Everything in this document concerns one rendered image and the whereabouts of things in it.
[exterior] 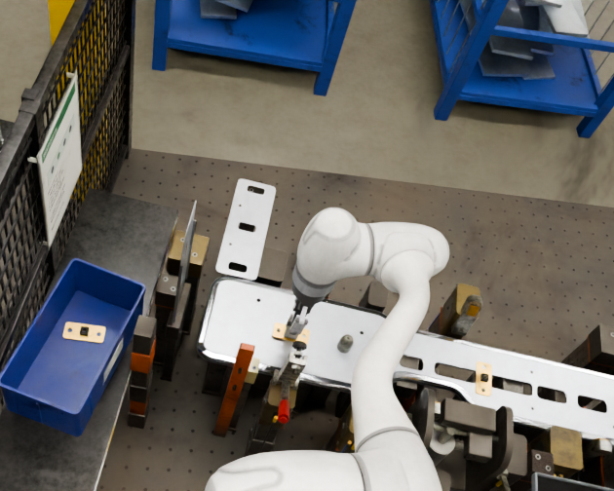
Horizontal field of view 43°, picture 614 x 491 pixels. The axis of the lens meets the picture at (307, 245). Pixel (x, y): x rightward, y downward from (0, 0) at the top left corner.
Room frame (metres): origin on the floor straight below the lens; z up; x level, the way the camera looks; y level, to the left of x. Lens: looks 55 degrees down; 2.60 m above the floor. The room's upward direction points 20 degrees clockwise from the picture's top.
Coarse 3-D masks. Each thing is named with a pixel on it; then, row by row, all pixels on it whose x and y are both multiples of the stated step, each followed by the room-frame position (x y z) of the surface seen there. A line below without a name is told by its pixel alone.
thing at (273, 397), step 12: (276, 384) 0.72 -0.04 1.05; (276, 396) 0.70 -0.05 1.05; (264, 408) 0.68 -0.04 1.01; (276, 408) 0.67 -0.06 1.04; (264, 420) 0.67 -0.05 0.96; (276, 420) 0.67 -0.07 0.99; (252, 432) 0.71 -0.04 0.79; (264, 432) 0.68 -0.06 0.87; (276, 432) 0.69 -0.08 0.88; (252, 444) 0.68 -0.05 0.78; (264, 444) 0.68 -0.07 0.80
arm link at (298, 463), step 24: (264, 456) 0.36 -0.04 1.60; (288, 456) 0.37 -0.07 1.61; (312, 456) 0.38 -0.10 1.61; (336, 456) 0.40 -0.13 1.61; (216, 480) 0.31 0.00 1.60; (240, 480) 0.32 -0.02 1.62; (264, 480) 0.33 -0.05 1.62; (288, 480) 0.33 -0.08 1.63; (312, 480) 0.34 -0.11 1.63; (336, 480) 0.36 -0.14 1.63; (360, 480) 0.37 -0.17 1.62
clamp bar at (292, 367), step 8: (296, 344) 0.74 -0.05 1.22; (304, 344) 0.74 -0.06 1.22; (296, 352) 0.73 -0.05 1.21; (288, 360) 0.70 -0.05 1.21; (296, 360) 0.71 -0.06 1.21; (304, 360) 0.71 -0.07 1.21; (288, 368) 0.71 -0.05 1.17; (296, 368) 0.70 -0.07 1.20; (280, 376) 0.72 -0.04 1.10; (288, 376) 0.71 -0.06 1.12; (296, 376) 0.71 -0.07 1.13
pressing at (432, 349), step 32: (224, 288) 0.93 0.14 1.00; (256, 288) 0.96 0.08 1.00; (224, 320) 0.85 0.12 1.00; (256, 320) 0.88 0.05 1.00; (320, 320) 0.94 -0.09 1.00; (352, 320) 0.97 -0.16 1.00; (384, 320) 1.00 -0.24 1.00; (224, 352) 0.77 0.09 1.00; (256, 352) 0.80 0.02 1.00; (288, 352) 0.83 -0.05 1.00; (320, 352) 0.86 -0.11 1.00; (352, 352) 0.89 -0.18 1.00; (416, 352) 0.95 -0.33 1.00; (448, 352) 0.98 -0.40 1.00; (480, 352) 1.01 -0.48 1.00; (512, 352) 1.04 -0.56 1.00; (320, 384) 0.78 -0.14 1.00; (448, 384) 0.89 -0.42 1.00; (544, 384) 0.99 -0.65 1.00; (576, 384) 1.02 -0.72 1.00; (608, 384) 1.05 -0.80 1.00; (544, 416) 0.90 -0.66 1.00; (576, 416) 0.94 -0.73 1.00; (608, 416) 0.97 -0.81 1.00
